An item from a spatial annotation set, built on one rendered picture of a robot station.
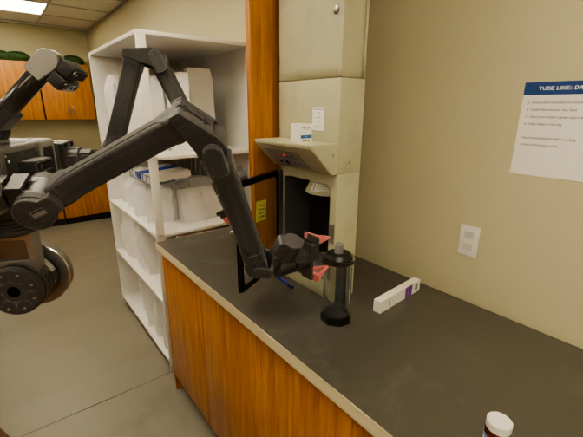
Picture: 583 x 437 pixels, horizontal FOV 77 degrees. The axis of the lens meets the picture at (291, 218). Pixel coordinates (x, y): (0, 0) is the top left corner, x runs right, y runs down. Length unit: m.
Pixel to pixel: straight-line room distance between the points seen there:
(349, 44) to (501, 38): 0.48
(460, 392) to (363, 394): 0.24
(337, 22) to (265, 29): 0.35
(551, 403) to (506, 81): 0.92
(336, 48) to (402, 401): 1.00
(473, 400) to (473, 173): 0.74
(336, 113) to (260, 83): 0.37
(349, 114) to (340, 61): 0.16
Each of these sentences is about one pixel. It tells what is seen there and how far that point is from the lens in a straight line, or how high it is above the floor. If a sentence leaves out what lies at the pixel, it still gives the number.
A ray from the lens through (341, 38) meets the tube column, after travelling 1.23.
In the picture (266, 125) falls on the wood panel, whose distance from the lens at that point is 1.48.
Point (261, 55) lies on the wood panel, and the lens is 1.48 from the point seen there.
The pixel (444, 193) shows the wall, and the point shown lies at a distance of 1.50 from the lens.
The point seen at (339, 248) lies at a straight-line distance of 1.16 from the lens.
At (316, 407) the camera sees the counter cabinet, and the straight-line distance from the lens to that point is 1.20.
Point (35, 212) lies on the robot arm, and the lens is 0.89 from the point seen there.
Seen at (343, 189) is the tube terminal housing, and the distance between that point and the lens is 1.26.
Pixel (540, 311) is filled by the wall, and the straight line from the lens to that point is 1.47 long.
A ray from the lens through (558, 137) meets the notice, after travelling 1.35.
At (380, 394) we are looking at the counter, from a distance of 1.04.
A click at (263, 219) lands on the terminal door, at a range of 1.38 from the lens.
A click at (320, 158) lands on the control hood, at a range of 1.16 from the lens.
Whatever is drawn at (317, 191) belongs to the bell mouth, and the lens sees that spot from 1.34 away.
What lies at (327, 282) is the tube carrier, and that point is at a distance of 1.19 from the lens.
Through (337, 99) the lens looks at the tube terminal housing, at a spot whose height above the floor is 1.65.
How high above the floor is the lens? 1.62
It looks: 17 degrees down
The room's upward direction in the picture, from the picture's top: straight up
